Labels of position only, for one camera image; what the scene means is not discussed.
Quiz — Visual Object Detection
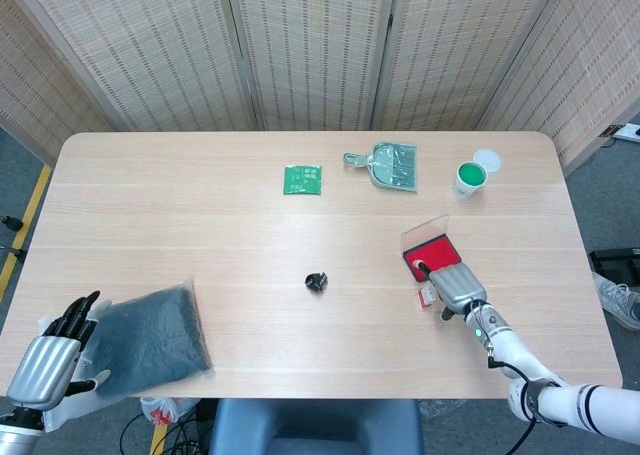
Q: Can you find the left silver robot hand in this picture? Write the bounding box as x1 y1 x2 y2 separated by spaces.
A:
5 289 101 411

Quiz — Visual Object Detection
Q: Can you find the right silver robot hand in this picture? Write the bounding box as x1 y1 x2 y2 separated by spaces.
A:
417 259 489 321

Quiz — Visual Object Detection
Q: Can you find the black box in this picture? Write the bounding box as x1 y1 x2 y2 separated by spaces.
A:
588 246 640 276

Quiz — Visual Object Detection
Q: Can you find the red ink pad clear lid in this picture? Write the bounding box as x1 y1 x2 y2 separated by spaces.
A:
400 213 461 282

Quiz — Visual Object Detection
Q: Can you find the plastic bag of dark granules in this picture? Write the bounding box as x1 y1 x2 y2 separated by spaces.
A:
42 276 216 432

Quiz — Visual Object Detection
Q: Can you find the paper cup with green inside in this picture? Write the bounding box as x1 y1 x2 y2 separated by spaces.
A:
452 160 489 200

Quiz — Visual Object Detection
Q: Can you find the clear plastic wrap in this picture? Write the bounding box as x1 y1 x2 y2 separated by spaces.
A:
422 398 481 421

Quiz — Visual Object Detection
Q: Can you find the red and white plastic bag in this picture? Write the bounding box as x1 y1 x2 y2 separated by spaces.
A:
139 396 199 424

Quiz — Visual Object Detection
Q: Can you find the white round cup lid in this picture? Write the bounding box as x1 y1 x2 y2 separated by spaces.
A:
472 147 503 173

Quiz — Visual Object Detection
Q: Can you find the grey-green dustpan in plastic wrap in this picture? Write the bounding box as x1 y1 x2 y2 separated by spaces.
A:
342 141 419 195

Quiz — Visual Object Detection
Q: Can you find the grey sneaker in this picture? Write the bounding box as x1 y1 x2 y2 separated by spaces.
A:
592 270 640 331

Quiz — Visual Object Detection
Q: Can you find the green flat packet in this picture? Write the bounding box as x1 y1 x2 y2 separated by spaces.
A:
282 163 323 196

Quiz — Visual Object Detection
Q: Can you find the blue padded chair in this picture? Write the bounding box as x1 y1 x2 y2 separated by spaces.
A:
207 398 426 455

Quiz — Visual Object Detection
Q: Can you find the woven folding screen panel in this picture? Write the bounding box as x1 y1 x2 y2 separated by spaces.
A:
0 0 116 161
474 0 640 169
369 0 569 132
223 0 399 131
4 0 264 132

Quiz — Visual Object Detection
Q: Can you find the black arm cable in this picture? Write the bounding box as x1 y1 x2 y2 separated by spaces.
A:
487 344 539 455

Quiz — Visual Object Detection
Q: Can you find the black floor cable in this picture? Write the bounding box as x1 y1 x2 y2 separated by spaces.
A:
119 409 211 455

